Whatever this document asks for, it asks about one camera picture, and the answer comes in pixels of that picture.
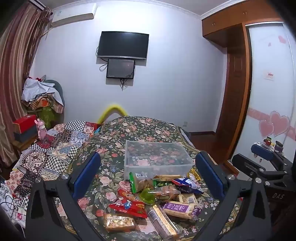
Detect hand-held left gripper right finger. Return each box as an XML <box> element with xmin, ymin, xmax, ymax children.
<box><xmin>195</xmin><ymin>151</ymin><xmax>271</xmax><ymax>241</ymax></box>

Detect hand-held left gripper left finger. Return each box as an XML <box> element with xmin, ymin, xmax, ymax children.
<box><xmin>25</xmin><ymin>151</ymin><xmax>104</xmax><ymax>241</ymax></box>

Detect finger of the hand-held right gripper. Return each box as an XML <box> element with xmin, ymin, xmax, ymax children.
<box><xmin>251</xmin><ymin>143</ymin><xmax>287</xmax><ymax>164</ymax></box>
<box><xmin>232</xmin><ymin>153</ymin><xmax>287</xmax><ymax>180</ymax></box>

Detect yellow snack packet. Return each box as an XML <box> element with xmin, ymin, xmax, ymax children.
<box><xmin>190</xmin><ymin>168</ymin><xmax>201</xmax><ymax>181</ymax></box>

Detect blue white snack packet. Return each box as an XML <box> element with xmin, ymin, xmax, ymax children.
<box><xmin>172</xmin><ymin>177</ymin><xmax>204</xmax><ymax>194</ymax></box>

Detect cream cracker packet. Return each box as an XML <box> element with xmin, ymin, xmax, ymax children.
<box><xmin>178</xmin><ymin>193</ymin><xmax>199</xmax><ymax>204</ymax></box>

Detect long biscuit packet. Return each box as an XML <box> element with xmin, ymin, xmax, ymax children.
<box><xmin>153</xmin><ymin>174</ymin><xmax>183</xmax><ymax>182</ymax></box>

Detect brown bread packet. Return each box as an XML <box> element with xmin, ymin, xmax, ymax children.
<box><xmin>154</xmin><ymin>185</ymin><xmax>181</xmax><ymax>200</ymax></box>

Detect red snack packet orange label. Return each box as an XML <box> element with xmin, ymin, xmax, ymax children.
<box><xmin>117</xmin><ymin>188</ymin><xmax>141</xmax><ymax>201</ymax></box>

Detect purple label cracker packet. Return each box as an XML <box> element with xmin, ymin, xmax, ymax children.
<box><xmin>161</xmin><ymin>201</ymin><xmax>203</xmax><ymax>220</ymax></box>

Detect green pea packet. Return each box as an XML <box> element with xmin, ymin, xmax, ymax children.
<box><xmin>153</xmin><ymin>179</ymin><xmax>174</xmax><ymax>188</ymax></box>

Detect clear plastic storage box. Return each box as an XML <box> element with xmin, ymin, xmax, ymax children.
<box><xmin>124</xmin><ymin>140</ymin><xmax>195</xmax><ymax>181</ymax></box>

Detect red snack packet blue figures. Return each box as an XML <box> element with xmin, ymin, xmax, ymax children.
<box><xmin>109</xmin><ymin>197</ymin><xmax>148</xmax><ymax>219</ymax></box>

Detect green-edged peanut packet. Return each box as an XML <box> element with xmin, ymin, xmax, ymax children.
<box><xmin>129</xmin><ymin>172</ymin><xmax>155</xmax><ymax>194</ymax></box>

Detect orange cookie packet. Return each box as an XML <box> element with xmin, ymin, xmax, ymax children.
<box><xmin>103</xmin><ymin>213</ymin><xmax>136</xmax><ymax>233</ymax></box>

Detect green jelly cup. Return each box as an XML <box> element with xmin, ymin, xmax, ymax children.
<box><xmin>139</xmin><ymin>188</ymin><xmax>156</xmax><ymax>204</ymax></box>

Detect gold-edged round cracker sleeve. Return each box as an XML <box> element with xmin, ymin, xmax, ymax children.
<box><xmin>147</xmin><ymin>204</ymin><xmax>182</xmax><ymax>241</ymax></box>

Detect patchwork quilt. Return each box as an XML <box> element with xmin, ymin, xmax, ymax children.
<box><xmin>5</xmin><ymin>119</ymin><xmax>102</xmax><ymax>204</ymax></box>

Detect white heart-print sliding door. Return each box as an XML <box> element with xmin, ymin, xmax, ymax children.
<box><xmin>228</xmin><ymin>22</ymin><xmax>296</xmax><ymax>163</ymax></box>

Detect wooden room door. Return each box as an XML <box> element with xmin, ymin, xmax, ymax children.
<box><xmin>216</xmin><ymin>53</ymin><xmax>245</xmax><ymax>139</ymax></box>

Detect pink toy rabbit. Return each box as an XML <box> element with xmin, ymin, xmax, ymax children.
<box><xmin>35</xmin><ymin>118</ymin><xmax>48</xmax><ymax>139</ymax></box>

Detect floral blanket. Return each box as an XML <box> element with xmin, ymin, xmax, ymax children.
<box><xmin>53</xmin><ymin>116</ymin><xmax>243</xmax><ymax>241</ymax></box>

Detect yellow hoop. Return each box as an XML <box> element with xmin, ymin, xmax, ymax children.
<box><xmin>97</xmin><ymin>104</ymin><xmax>129</xmax><ymax>124</ymax></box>

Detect wooden nightstand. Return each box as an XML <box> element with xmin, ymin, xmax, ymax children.
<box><xmin>11</xmin><ymin>137</ymin><xmax>40</xmax><ymax>158</ymax></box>

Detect dark grey box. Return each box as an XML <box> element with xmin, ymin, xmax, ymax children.
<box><xmin>13</xmin><ymin>130</ymin><xmax>38</xmax><ymax>143</ymax></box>

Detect red box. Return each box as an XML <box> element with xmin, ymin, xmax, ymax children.
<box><xmin>12</xmin><ymin>115</ymin><xmax>38</xmax><ymax>134</ymax></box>

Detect white printed cloth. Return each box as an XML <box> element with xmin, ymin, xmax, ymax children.
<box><xmin>0</xmin><ymin>181</ymin><xmax>28</xmax><ymax>232</ymax></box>

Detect pile of clothes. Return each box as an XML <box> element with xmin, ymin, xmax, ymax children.
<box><xmin>21</xmin><ymin>75</ymin><xmax>65</xmax><ymax>130</ymax></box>

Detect striped brown curtain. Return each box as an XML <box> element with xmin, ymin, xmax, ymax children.
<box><xmin>0</xmin><ymin>0</ymin><xmax>52</xmax><ymax>167</ymax></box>

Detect wooden wardrobe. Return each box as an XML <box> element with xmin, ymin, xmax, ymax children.
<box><xmin>201</xmin><ymin>0</ymin><xmax>287</xmax><ymax>163</ymax></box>

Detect white air conditioner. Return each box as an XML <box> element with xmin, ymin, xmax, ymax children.
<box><xmin>51</xmin><ymin>3</ymin><xmax>97</xmax><ymax>28</ymax></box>

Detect small black wall monitor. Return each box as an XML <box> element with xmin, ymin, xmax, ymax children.
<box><xmin>106</xmin><ymin>59</ymin><xmax>136</xmax><ymax>79</ymax></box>

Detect wall-mounted black television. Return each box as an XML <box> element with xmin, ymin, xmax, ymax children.
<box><xmin>97</xmin><ymin>31</ymin><xmax>149</xmax><ymax>61</ymax></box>

